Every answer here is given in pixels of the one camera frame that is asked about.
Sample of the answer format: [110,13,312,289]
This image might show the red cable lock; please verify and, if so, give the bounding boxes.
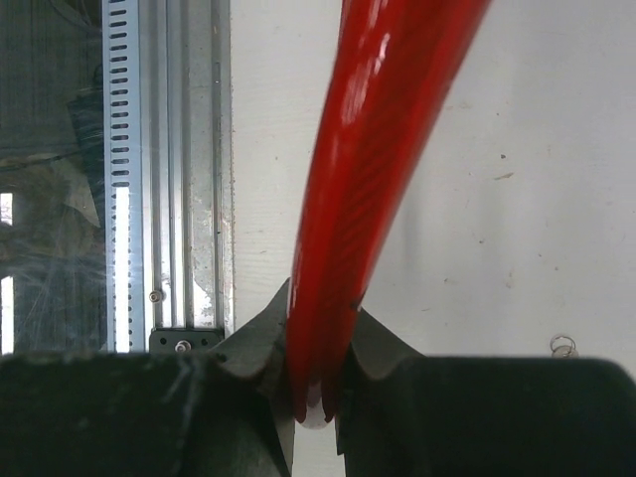
[286,0,489,428]

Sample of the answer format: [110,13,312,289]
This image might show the silver key of large padlock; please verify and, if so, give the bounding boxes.
[550,334,579,359]

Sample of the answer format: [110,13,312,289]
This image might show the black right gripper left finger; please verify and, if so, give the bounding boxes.
[1,287,294,476]

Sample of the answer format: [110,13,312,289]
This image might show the aluminium mounting rail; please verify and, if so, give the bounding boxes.
[139,1,236,336]

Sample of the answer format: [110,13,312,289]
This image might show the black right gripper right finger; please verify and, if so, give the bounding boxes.
[336,312,635,476]

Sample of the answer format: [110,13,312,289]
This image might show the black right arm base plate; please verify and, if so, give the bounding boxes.
[148,328,225,353]

